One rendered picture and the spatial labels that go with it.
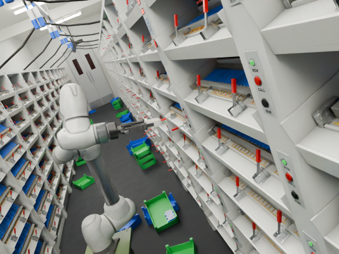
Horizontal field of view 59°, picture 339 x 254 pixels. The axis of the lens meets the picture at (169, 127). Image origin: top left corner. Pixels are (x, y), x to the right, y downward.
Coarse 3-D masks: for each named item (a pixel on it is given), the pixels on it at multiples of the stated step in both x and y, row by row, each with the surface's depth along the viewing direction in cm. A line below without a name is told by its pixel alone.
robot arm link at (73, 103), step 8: (64, 88) 128; (72, 88) 128; (80, 88) 130; (64, 96) 127; (72, 96) 126; (80, 96) 128; (64, 104) 126; (72, 104) 125; (80, 104) 127; (64, 112) 127; (72, 112) 125; (80, 112) 126; (88, 112) 131; (64, 120) 143; (64, 128) 146; (56, 152) 165; (64, 152) 157; (72, 152) 160; (64, 160) 167
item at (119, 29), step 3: (117, 18) 221; (120, 21) 182; (120, 24) 196; (114, 27) 239; (117, 27) 239; (120, 27) 222; (123, 27) 188; (114, 30) 239; (117, 30) 239; (120, 30) 208; (123, 30) 196; (117, 33) 233; (120, 33) 219; (123, 33) 206; (120, 36) 231
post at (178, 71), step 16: (160, 0) 109; (176, 0) 110; (192, 0) 111; (160, 16) 110; (160, 32) 111; (176, 64) 115; (192, 64) 116; (176, 80) 116; (192, 112) 120; (208, 160) 126; (240, 240) 138
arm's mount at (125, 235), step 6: (114, 234) 220; (120, 234) 217; (126, 234) 214; (120, 240) 210; (126, 240) 208; (120, 246) 204; (126, 246) 202; (90, 252) 211; (120, 252) 198; (126, 252) 196
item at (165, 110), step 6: (168, 102) 189; (174, 102) 190; (162, 108) 189; (168, 108) 188; (168, 114) 186; (168, 120) 188; (174, 120) 170; (180, 120) 163; (186, 132) 144; (192, 138) 137
